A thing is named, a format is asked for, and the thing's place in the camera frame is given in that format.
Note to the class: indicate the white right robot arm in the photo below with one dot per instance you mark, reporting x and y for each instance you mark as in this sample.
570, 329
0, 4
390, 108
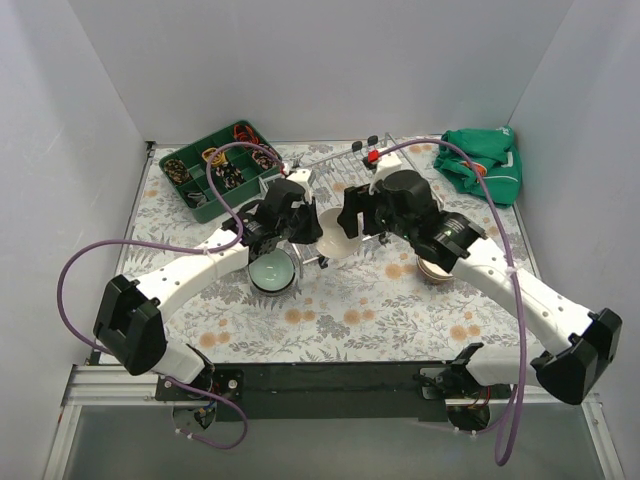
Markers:
578, 344

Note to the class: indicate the light green bowl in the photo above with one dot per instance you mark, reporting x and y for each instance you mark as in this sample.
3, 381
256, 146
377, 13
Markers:
272, 271

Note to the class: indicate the dark floral roll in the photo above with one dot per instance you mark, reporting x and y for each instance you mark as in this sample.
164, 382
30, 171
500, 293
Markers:
265, 161
230, 176

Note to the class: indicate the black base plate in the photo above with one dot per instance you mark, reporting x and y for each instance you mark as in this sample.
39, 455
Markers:
333, 390

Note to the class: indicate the aluminium frame rail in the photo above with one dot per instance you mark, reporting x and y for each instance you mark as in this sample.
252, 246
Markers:
115, 426

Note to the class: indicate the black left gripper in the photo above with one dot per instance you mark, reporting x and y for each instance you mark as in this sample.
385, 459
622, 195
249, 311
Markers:
298, 220

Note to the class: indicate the grey roll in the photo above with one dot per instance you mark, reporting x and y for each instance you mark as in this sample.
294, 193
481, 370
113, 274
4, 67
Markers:
195, 199

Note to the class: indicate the orange black roll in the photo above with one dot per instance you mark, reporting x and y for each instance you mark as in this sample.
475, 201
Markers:
245, 133

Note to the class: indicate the dark floral roll middle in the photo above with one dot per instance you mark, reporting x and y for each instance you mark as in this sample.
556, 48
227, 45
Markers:
230, 176

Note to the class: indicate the beige bowl back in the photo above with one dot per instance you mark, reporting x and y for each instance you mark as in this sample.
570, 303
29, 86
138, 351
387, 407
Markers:
334, 243

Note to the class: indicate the green cloth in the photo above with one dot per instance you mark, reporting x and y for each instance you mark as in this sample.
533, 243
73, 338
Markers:
495, 156

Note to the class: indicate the dark floral roll right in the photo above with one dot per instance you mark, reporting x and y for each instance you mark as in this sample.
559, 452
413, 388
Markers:
265, 161

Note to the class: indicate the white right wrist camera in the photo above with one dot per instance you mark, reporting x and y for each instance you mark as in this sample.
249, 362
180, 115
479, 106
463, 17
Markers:
382, 165

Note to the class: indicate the dark patterned roll left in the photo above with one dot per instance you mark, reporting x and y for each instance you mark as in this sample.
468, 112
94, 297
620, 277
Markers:
177, 172

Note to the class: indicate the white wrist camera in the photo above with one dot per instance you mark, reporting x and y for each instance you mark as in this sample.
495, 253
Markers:
303, 177
382, 165

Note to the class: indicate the yellow patterned roll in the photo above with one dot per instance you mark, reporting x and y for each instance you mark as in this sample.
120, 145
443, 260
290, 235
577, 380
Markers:
214, 157

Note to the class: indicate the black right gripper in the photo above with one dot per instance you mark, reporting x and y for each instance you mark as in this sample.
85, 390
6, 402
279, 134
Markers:
362, 211

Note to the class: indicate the dark patterned bowl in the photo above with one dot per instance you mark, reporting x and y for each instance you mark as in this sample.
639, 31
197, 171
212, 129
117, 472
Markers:
273, 293

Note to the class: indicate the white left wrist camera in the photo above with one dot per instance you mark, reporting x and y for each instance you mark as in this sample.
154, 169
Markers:
303, 177

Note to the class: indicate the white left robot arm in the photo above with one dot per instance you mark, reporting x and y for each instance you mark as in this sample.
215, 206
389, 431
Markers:
132, 314

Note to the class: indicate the green compartment tray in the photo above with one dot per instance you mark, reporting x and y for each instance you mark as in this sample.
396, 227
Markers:
204, 178

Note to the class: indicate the metal wire dish rack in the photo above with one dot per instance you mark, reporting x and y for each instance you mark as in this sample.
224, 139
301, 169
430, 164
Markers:
337, 170

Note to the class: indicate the cream embossed bowl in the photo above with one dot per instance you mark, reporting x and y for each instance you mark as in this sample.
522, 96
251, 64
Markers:
432, 270

